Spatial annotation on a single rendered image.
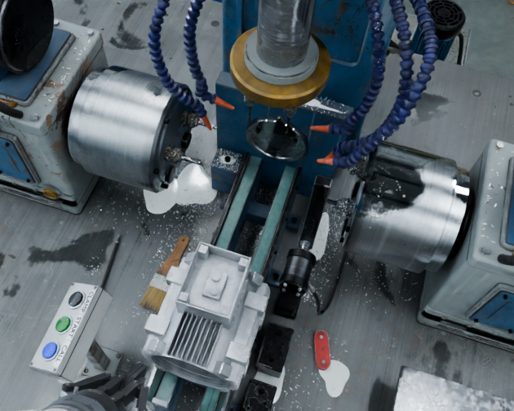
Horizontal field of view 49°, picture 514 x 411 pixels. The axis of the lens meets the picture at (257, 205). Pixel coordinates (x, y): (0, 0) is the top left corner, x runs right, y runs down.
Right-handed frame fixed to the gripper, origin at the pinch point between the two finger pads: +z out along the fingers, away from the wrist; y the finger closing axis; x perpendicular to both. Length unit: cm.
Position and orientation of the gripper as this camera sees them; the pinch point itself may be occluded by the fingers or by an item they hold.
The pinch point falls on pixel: (134, 378)
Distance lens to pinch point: 96.1
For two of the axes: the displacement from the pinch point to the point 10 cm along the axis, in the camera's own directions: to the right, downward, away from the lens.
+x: -2.9, 9.6, 0.3
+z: 1.2, 0.1, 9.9
